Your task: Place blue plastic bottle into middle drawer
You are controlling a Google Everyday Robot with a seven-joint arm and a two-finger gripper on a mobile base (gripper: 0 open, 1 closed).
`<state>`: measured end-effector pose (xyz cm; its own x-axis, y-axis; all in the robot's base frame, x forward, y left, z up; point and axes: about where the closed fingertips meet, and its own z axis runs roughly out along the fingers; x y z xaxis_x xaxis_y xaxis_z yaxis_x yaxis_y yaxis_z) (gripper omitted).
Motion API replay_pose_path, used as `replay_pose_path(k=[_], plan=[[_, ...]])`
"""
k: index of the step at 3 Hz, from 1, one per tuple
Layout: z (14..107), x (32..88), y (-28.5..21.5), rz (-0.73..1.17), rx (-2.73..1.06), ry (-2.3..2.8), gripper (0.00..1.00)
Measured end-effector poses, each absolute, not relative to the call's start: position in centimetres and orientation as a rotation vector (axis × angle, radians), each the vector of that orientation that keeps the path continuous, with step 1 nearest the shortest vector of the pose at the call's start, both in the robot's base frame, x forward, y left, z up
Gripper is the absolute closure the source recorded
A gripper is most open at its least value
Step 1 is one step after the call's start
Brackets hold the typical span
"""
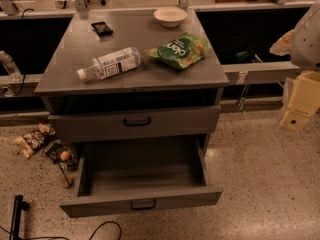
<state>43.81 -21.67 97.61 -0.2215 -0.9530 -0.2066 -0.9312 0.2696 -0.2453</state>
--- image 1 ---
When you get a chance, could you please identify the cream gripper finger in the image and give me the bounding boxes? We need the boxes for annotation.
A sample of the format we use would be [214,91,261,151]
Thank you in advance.
[280,110,310,133]

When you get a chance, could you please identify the clear plastic water bottle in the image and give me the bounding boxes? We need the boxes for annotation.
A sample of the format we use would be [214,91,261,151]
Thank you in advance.
[77,47,141,81]

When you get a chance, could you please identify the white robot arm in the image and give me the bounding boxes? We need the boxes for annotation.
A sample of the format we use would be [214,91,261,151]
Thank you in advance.
[270,1,320,133]

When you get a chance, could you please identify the closed grey upper drawer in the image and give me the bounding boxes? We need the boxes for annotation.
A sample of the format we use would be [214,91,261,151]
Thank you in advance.
[49,106,220,143]

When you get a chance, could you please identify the open grey lower drawer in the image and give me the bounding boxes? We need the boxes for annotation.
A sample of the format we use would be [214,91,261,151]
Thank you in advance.
[60,136,222,218]

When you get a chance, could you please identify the grey metal drawer cabinet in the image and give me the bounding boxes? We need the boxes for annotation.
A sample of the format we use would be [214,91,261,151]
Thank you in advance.
[35,10,228,217]

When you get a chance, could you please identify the clear bottle at left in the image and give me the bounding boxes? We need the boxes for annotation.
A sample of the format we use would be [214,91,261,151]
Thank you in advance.
[0,51,23,82]

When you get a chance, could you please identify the green chip bag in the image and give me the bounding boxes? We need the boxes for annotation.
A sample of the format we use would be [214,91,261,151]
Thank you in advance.
[145,32,211,70]

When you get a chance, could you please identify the white paper bowl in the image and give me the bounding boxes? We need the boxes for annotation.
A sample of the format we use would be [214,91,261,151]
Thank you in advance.
[154,7,187,28]

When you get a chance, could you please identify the small black snack packet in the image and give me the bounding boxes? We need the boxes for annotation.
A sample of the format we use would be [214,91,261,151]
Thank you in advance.
[91,22,113,37]

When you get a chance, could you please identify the orange ball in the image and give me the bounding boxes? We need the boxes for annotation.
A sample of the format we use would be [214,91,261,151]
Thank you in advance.
[60,151,71,161]

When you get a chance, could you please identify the dark snack bag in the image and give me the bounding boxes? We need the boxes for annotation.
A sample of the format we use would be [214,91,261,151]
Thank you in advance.
[43,139,78,168]

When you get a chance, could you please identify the clear cup on floor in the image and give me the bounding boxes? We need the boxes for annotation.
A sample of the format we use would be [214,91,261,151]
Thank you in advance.
[51,163,72,188]

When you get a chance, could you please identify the brown white snack bag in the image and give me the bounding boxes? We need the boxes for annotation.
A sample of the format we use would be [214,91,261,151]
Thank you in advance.
[14,124,56,159]

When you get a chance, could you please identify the black stand on floor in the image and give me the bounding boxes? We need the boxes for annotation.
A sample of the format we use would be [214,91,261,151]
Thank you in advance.
[9,195,30,240]

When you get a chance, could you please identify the grey rail beam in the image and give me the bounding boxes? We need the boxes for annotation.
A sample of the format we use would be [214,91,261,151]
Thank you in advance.
[222,61,301,85]

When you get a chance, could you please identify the black floor cable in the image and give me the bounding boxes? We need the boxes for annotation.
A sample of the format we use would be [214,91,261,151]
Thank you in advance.
[0,220,123,240]

